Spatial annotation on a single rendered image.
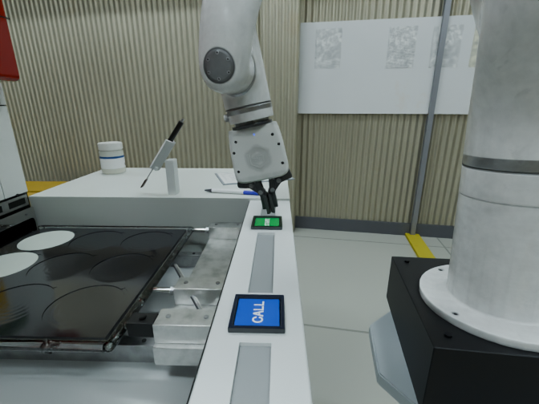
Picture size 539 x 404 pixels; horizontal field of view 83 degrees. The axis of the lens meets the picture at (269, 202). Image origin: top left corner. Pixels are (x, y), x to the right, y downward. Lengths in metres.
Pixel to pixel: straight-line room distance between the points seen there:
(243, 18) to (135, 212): 0.51
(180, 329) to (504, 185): 0.41
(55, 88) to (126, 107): 0.79
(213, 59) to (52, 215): 0.60
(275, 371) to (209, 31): 0.42
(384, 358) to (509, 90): 0.37
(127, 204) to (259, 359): 0.58
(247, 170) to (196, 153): 2.61
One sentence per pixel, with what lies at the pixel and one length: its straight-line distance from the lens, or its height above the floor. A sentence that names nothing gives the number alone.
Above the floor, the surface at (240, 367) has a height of 0.96.
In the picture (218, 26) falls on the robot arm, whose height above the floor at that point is 1.27.
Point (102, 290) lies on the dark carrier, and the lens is 0.56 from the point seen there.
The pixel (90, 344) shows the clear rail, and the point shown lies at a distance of 0.45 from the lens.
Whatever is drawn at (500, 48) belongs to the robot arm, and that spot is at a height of 1.22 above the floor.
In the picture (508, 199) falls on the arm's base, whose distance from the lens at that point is 0.42.
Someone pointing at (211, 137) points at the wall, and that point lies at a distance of 3.08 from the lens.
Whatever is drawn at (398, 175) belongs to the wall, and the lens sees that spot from 2.99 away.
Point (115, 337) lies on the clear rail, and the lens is 0.45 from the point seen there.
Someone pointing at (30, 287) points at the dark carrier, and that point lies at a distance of 0.63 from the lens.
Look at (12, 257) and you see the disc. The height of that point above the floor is 0.90.
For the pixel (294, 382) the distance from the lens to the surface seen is 0.29.
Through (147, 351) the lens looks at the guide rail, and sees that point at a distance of 0.51.
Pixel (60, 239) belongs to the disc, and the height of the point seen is 0.90.
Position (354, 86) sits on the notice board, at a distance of 2.84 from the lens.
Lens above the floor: 1.17
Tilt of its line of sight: 18 degrees down
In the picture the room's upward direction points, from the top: straight up
